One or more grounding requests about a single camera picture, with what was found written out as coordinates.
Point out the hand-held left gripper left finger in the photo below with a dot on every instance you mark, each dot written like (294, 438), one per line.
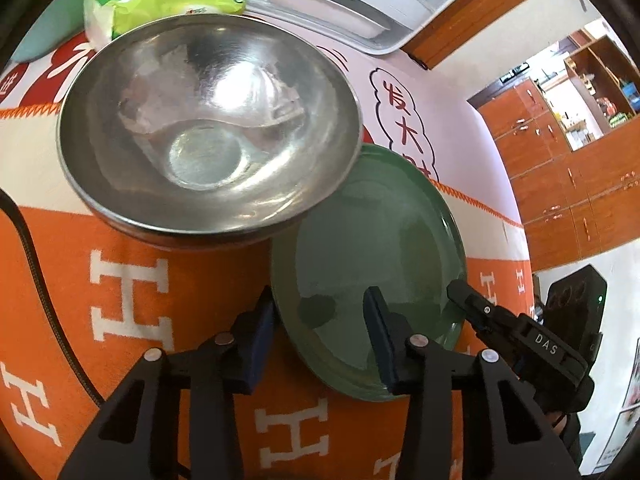
(260, 340)

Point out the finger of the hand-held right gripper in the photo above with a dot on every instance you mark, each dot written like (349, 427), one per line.
(480, 307)

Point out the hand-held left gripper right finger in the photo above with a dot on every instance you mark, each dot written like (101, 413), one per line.
(382, 345)

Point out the green plate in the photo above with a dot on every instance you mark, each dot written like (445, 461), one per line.
(370, 230)

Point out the pink steel bowl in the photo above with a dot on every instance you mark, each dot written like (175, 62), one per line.
(210, 110)

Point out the orange patterned tablecloth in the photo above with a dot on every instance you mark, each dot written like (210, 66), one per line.
(190, 300)

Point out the wooden storage cabinet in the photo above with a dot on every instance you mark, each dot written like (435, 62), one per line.
(560, 170)

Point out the white countertop storage cabinet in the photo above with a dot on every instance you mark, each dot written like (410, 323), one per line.
(350, 10)

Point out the green tissue pack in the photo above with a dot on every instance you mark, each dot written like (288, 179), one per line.
(165, 0)

